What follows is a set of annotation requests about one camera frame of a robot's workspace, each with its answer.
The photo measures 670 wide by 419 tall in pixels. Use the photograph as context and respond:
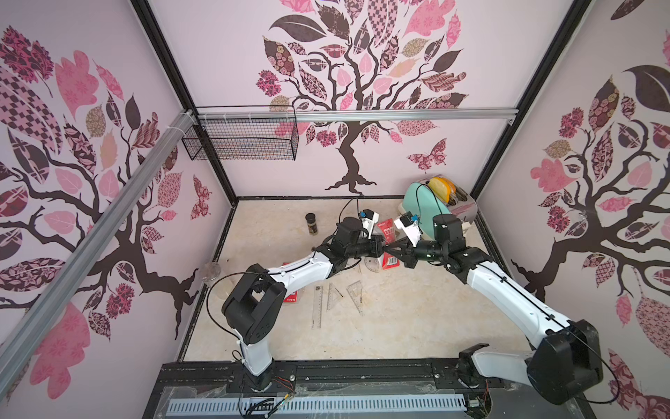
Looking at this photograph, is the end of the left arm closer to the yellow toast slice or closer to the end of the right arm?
→ the end of the right arm

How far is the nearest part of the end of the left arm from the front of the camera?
2.20 feet

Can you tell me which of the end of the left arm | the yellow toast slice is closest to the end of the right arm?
the end of the left arm
